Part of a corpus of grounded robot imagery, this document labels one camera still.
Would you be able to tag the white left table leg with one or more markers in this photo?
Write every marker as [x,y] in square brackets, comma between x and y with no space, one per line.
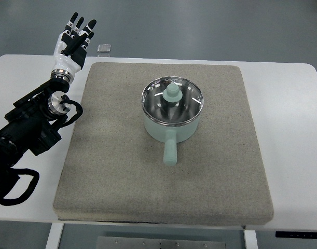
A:
[54,237]

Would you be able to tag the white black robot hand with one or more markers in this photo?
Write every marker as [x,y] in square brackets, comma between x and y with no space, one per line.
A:
[71,48]

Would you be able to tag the grey felt mat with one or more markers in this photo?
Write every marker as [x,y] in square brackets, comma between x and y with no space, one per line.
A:
[114,170]

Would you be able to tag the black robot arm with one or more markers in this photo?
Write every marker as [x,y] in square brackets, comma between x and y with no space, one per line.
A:
[33,125]

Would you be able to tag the glass lid with green knob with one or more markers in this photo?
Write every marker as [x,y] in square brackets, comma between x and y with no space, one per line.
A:
[172,101]

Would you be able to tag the mint green saucepan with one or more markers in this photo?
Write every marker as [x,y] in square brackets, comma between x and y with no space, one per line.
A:
[170,136]

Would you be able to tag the black desk control panel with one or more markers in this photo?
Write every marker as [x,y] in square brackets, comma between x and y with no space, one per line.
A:
[296,234]

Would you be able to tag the small clear plastic box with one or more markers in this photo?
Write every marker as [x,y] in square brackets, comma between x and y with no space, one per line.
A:
[104,48]

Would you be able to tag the metal base plate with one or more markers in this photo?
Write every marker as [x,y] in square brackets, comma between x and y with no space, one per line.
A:
[123,242]

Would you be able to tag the white table leg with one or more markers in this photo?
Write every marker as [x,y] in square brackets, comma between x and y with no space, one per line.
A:
[54,237]
[250,239]

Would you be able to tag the white right table leg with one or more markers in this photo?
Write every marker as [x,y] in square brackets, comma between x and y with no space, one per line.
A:
[250,239]

